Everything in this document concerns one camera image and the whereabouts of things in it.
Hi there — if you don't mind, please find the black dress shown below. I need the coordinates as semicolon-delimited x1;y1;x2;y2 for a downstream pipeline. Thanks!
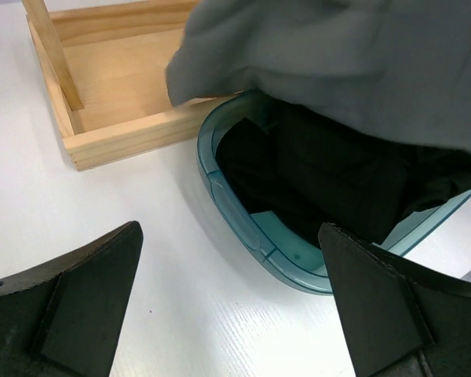
215;104;471;244

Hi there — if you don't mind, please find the grey dress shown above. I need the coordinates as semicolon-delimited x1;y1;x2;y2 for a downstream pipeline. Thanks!
166;1;471;152

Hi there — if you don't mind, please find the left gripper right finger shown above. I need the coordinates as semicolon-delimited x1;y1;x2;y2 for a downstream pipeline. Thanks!
319;224;471;376

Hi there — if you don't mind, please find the teal plastic tray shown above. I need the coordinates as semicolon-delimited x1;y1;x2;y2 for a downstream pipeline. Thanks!
196;90;471;295

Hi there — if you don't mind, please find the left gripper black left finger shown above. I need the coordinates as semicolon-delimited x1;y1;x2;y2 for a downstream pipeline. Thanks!
0;221;144;376

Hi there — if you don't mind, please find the wooden clothes rack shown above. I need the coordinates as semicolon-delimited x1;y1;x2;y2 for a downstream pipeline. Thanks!
24;1;222;170

